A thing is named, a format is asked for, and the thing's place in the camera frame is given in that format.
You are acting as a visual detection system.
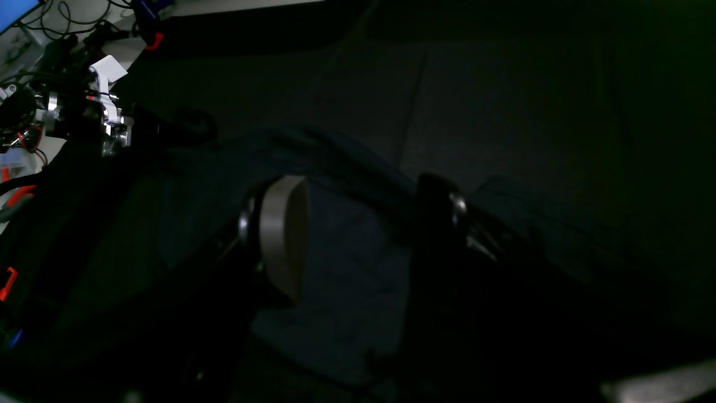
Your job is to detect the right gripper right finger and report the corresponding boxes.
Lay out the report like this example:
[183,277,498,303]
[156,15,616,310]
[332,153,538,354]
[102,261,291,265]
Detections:
[417,173,498,264]

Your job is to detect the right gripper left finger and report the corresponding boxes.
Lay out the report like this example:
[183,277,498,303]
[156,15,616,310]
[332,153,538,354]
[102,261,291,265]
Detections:
[238,175,310,308]

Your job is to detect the dark grey t-shirt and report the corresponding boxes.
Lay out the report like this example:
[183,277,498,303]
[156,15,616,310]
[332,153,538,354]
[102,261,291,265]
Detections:
[37,127,714,402]

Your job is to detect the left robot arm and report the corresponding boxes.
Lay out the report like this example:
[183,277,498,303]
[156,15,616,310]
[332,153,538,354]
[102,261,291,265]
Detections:
[2,35,135,223]

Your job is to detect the red clamp far left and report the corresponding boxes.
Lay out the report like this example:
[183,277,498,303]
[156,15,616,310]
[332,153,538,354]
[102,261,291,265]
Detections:
[142,31,164,51]

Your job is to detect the black felt table cover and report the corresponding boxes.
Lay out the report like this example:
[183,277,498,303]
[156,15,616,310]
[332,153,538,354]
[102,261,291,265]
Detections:
[112,0,716,336]

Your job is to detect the blue clamp far left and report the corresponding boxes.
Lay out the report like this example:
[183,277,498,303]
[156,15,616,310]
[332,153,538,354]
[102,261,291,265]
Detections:
[129,0,176,24]

